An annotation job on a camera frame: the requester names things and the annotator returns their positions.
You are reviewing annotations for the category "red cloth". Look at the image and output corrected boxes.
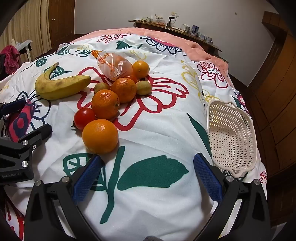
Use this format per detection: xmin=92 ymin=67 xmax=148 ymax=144
xmin=0 ymin=45 xmax=21 ymax=75

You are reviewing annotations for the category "red tomato with calyx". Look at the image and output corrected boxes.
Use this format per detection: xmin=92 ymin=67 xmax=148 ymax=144
xmin=71 ymin=107 xmax=96 ymax=130

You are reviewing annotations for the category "cream perforated plastic basket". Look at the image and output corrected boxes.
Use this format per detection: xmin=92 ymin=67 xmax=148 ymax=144
xmin=206 ymin=100 xmax=258 ymax=178

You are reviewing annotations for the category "pale yellowish orange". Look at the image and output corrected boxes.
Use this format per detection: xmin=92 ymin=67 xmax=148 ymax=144
xmin=132 ymin=60 xmax=150 ymax=79

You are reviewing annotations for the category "brown wooden door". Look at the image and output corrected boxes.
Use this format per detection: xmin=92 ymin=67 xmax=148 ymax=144
xmin=52 ymin=0 xmax=75 ymax=50

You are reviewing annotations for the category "brown wooden wardrobe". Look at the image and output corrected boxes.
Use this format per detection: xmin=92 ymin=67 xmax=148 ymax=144
xmin=248 ymin=11 xmax=296 ymax=216

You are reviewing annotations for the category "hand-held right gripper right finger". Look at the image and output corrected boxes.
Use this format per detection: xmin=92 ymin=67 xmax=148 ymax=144
xmin=193 ymin=153 xmax=271 ymax=241

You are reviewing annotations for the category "large orange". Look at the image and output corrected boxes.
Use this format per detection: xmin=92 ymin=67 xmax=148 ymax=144
xmin=82 ymin=119 xmax=119 ymax=155

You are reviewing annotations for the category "pink quilt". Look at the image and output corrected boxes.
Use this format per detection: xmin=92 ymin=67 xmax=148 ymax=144
xmin=69 ymin=27 xmax=229 ymax=77

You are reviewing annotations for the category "clear plastic bag of oranges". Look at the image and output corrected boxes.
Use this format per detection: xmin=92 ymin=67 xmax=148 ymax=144
xmin=91 ymin=50 xmax=133 ymax=81

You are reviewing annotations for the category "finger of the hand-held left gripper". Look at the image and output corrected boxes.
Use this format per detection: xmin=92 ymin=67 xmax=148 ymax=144
xmin=18 ymin=123 xmax=52 ymax=153
xmin=0 ymin=98 xmax=26 ymax=116

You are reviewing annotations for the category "wooden headboard shelf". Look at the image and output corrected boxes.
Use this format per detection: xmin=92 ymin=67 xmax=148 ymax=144
xmin=128 ymin=20 xmax=223 ymax=56

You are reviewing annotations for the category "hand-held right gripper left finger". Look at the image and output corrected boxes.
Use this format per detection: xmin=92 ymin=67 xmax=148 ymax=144
xmin=24 ymin=154 xmax=103 ymax=241

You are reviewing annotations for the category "yellow banana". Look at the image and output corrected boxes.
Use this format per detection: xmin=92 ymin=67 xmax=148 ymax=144
xmin=35 ymin=62 xmax=92 ymax=100

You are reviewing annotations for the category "beige curtain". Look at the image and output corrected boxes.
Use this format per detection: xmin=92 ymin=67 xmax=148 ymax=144
xmin=9 ymin=0 xmax=52 ymax=61

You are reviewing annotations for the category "white floral printed blanket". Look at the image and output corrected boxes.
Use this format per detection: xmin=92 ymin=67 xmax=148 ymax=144
xmin=0 ymin=31 xmax=269 ymax=241

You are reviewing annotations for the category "small green-brown fruit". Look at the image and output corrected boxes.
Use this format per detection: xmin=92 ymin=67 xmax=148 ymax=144
xmin=136 ymin=80 xmax=152 ymax=95
xmin=94 ymin=82 xmax=111 ymax=94

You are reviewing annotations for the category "white side table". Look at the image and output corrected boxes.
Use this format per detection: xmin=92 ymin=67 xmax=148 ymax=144
xmin=11 ymin=39 xmax=33 ymax=63

